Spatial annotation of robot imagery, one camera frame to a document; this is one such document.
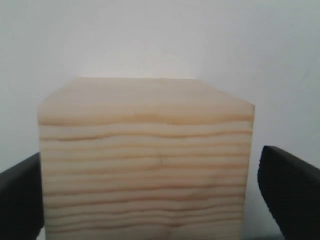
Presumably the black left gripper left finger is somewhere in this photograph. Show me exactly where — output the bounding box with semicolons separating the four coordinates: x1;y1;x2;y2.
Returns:
0;152;44;240

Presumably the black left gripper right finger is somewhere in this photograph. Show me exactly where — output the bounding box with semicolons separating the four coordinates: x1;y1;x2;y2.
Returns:
257;145;320;240

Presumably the light wooden block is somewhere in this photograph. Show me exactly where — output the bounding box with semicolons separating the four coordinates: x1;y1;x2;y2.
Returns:
37;77;255;240

